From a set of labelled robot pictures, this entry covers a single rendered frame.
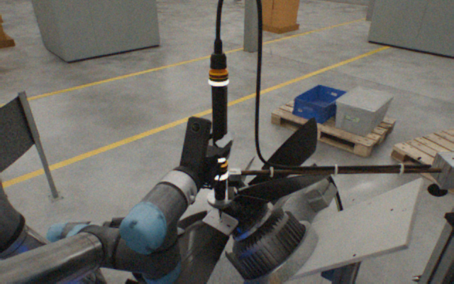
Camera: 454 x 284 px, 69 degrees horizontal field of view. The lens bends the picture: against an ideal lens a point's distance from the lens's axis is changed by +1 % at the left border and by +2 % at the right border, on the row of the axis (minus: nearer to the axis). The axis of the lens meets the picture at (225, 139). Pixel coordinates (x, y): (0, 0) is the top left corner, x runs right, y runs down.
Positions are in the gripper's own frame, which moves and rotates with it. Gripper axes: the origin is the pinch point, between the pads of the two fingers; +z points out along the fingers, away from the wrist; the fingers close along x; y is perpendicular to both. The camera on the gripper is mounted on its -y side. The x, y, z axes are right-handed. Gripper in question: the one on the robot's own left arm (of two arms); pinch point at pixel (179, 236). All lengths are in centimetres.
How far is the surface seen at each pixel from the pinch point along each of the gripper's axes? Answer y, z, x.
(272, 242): -1.9, 25.6, 1.9
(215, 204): -0.2, 10.0, -10.2
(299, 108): 285, 117, 62
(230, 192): 0.8, 14.2, -12.9
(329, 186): 24, 51, 1
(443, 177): -2, 69, -17
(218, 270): -0.3, 10.6, 13.0
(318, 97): 331, 153, 63
